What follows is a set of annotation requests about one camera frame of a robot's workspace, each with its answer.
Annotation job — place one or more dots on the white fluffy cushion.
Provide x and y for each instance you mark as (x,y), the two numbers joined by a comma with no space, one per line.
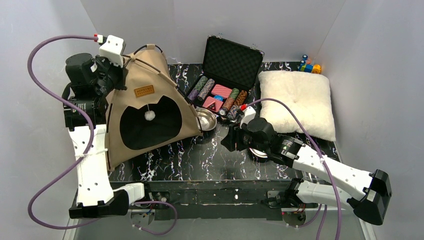
(295,100)

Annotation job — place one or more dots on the tan fabric pet tent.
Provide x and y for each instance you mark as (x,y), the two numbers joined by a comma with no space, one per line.
(170,127)

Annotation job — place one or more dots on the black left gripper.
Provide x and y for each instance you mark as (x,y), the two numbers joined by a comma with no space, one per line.
(117,73)

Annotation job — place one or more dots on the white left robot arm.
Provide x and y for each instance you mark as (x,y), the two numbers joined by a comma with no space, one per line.
(95,196)

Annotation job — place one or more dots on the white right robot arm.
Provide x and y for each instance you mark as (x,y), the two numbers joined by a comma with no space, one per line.
(367,194)

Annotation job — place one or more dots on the colourful toy train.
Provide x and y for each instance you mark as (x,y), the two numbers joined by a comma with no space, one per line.
(307,66)

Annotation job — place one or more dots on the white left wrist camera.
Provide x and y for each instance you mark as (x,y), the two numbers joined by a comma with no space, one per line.
(112,48)

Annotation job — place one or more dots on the steel pet bowl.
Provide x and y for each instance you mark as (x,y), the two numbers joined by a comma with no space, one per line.
(258,153)
(206,120)

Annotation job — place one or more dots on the white pompom toy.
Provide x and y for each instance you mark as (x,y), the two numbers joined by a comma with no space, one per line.
(149,115)

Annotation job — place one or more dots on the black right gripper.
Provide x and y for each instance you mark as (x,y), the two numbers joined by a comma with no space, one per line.
(236,137)

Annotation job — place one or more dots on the black poker chip case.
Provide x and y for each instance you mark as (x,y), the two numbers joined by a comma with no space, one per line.
(229,72)

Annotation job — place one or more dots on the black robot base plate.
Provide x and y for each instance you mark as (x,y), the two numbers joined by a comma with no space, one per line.
(219,199)

